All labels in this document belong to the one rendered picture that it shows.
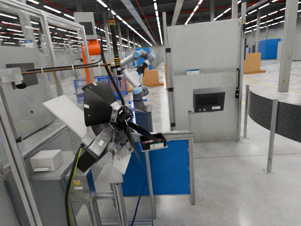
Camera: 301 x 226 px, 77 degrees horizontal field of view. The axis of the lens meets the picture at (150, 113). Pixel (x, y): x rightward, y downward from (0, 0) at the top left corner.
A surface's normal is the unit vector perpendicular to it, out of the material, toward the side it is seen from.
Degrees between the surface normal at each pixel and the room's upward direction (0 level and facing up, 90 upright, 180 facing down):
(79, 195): 90
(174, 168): 90
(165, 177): 90
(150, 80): 90
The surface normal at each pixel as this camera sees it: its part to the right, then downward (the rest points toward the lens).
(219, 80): -0.07, 0.29
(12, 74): 0.51, 0.20
